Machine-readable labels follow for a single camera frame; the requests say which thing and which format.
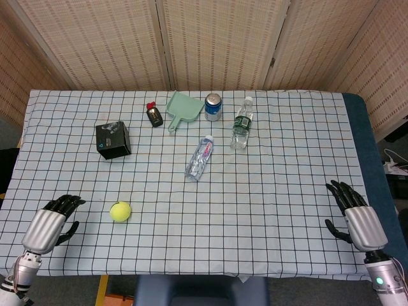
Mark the yellow tennis ball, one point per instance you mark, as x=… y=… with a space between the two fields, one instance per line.
x=120 y=211

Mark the blue padded table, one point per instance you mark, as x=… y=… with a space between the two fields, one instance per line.
x=360 y=127

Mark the mint green plastic dustpan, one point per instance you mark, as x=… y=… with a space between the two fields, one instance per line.
x=184 y=108

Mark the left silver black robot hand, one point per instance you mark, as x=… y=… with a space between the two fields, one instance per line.
x=44 y=224

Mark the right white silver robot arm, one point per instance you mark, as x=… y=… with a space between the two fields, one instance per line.
x=387 y=280

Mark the small black bottle red cap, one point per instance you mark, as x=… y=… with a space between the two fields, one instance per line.
x=155 y=116

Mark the green label water bottle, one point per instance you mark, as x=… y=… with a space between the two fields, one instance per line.
x=241 y=126

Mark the checkered light blue tablecloth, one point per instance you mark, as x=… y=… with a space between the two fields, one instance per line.
x=223 y=223

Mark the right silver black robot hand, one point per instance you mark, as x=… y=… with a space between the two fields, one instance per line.
x=366 y=224

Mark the black cardboard box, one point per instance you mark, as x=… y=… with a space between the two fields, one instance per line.
x=113 y=140

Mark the blue padded chair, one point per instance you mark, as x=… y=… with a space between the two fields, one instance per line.
x=201 y=291

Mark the blue soda can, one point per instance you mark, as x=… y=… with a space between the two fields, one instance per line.
x=213 y=108

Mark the woven folding screen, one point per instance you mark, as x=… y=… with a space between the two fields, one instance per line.
x=216 y=41

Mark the pink label water bottle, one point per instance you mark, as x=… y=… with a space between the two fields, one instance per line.
x=199 y=159

